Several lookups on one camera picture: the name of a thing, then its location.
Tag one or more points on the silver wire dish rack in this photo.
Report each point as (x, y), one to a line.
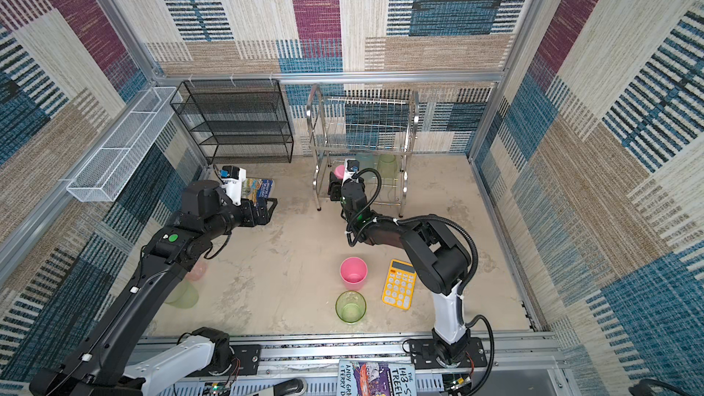
(376, 123)

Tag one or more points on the yellow calculator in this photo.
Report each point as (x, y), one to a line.
(398, 289)

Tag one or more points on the white wire wall basket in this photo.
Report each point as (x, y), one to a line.
(109, 169)

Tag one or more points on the purple treehouse book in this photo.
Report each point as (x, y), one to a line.
(375, 378)

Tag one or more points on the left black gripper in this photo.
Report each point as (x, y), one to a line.
(264, 216)

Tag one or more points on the pink cup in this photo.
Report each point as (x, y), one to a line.
(353, 272)
(340, 172)

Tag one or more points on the green translucent cup front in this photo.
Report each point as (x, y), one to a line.
(350, 307)

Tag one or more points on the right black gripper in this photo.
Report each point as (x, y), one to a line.
(335, 188)

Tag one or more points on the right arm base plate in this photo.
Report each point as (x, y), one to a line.
(429, 353)

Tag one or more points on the green translucent cup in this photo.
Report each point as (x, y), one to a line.
(350, 307)
(388, 166)

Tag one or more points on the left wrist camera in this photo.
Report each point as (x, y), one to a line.
(233, 178)

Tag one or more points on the black mesh shelf rack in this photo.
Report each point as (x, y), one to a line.
(236, 121)

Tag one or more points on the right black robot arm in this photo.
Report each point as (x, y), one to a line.
(444, 256)

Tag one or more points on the blue picture book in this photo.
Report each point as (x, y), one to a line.
(255, 188)

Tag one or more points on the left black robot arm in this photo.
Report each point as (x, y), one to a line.
(99, 365)

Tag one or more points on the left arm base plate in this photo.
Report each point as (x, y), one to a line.
(244, 361)

